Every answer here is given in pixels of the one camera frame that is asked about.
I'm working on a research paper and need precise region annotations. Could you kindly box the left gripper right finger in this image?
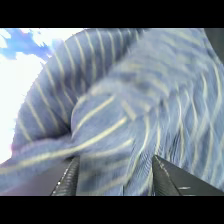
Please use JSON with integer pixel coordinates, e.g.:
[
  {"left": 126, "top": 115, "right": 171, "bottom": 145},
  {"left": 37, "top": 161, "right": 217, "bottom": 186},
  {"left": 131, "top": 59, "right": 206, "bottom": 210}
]
[{"left": 151, "top": 154, "right": 224, "bottom": 197}]

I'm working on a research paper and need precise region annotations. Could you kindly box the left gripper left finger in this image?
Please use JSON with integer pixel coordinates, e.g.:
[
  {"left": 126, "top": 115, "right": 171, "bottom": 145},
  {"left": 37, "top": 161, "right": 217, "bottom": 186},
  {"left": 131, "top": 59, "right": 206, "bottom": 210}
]
[{"left": 2, "top": 156, "right": 81, "bottom": 197}]

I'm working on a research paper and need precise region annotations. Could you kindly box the blue striped shirt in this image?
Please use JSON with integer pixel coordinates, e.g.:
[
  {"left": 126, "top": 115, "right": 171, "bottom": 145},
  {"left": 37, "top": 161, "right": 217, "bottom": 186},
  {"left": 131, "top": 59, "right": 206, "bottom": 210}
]
[{"left": 0, "top": 28, "right": 224, "bottom": 197}]

